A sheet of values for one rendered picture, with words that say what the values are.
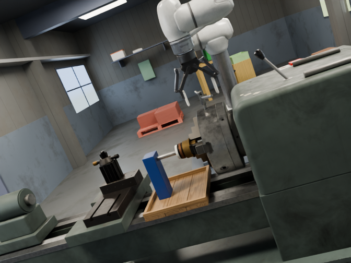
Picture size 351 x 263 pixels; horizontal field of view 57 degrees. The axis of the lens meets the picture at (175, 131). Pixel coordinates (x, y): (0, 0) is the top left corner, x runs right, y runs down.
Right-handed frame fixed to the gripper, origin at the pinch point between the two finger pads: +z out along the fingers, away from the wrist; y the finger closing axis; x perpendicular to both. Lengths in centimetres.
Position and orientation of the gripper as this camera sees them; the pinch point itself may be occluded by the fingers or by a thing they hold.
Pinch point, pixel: (202, 96)
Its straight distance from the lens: 139.2
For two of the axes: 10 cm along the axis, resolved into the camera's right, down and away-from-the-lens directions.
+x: -1.6, -2.9, 9.4
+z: 3.8, 8.7, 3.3
